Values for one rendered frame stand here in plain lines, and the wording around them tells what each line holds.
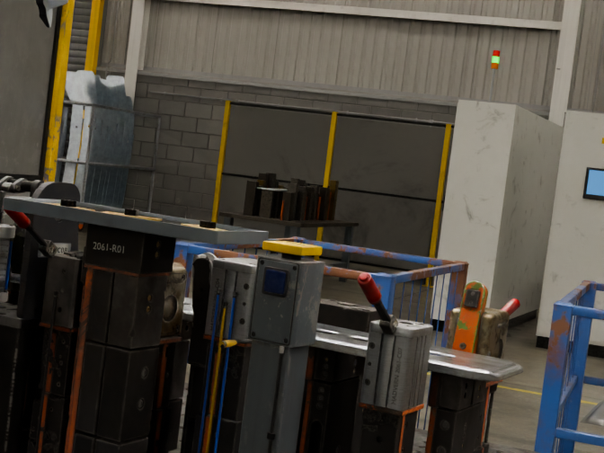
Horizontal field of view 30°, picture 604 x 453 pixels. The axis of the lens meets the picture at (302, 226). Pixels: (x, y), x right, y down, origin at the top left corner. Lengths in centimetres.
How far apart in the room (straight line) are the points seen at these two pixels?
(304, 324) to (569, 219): 820
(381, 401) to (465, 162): 820
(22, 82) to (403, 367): 407
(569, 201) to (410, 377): 808
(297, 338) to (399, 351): 17
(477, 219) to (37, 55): 511
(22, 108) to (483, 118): 515
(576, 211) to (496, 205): 66
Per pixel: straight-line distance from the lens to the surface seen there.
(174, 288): 181
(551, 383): 356
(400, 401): 158
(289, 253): 146
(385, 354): 158
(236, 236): 151
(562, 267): 964
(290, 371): 148
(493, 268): 968
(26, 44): 546
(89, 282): 163
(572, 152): 963
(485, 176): 970
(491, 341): 190
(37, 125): 560
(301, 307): 146
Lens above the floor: 126
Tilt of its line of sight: 3 degrees down
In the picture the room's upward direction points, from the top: 7 degrees clockwise
